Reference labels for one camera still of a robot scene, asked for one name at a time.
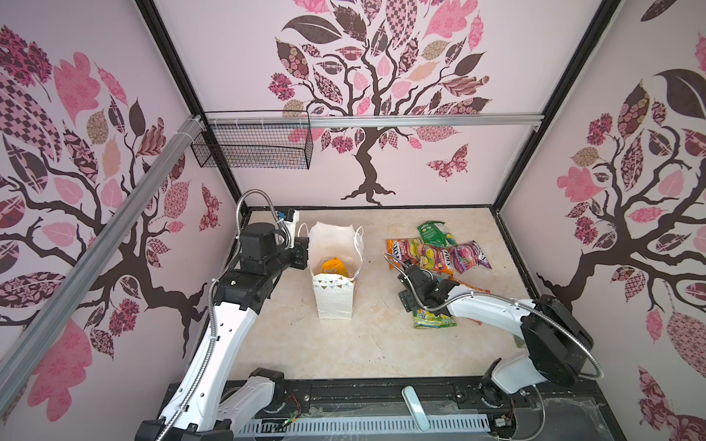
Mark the green lemon candy bag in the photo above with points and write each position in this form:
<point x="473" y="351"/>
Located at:
<point x="429" y="320"/>

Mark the green small snack packet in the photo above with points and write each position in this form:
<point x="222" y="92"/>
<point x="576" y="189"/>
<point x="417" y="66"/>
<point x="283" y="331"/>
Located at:
<point x="436" y="234"/>

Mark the white handle on base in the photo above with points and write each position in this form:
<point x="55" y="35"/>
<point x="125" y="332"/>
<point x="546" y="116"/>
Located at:
<point x="415" y="408"/>

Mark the aluminium rail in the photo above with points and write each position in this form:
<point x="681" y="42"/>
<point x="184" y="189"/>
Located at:
<point x="32" y="345"/>
<point x="507" y="119"/>

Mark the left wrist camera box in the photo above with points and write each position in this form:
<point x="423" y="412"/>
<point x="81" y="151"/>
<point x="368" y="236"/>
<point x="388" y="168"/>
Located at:
<point x="288" y="219"/>

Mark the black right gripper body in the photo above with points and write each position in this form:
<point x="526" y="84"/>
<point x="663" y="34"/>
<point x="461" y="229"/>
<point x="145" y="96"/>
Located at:
<point x="409" y="282"/>

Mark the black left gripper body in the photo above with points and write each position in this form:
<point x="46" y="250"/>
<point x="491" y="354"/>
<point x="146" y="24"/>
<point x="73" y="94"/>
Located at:
<point x="294" y="257"/>

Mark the purple candy packet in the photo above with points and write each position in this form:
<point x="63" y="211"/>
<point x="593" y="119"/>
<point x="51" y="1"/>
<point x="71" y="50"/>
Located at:
<point x="467" y="256"/>

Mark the yellow pink candy packet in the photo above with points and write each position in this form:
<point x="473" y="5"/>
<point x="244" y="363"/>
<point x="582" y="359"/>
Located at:
<point x="437" y="259"/>

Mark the aluminium rail back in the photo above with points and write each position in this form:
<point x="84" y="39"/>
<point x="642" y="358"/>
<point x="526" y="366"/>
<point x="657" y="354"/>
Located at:
<point x="507" y="119"/>

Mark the white paper gift bag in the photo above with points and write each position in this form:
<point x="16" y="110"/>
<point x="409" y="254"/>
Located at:
<point x="334" y="295"/>

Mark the orange flat snack packet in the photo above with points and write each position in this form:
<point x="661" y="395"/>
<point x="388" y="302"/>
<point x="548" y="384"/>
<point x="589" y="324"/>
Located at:
<point x="460" y="287"/>

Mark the black wire mesh basket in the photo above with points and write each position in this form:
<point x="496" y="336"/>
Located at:
<point x="258" y="139"/>

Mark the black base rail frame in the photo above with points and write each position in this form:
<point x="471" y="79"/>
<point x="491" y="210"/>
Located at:
<point x="442" y="408"/>

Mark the yellow gummy snack bag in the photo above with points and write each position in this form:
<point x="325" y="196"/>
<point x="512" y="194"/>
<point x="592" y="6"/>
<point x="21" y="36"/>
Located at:
<point x="335" y="266"/>

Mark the aluminium rail left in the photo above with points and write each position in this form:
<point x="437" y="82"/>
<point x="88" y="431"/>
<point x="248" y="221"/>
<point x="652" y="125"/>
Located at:
<point x="32" y="345"/>

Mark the white slotted cable duct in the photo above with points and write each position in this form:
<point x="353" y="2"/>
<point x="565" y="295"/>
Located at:
<point x="365" y="425"/>

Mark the orange skittles style packet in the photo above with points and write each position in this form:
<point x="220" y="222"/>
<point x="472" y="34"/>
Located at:
<point x="405" y="251"/>

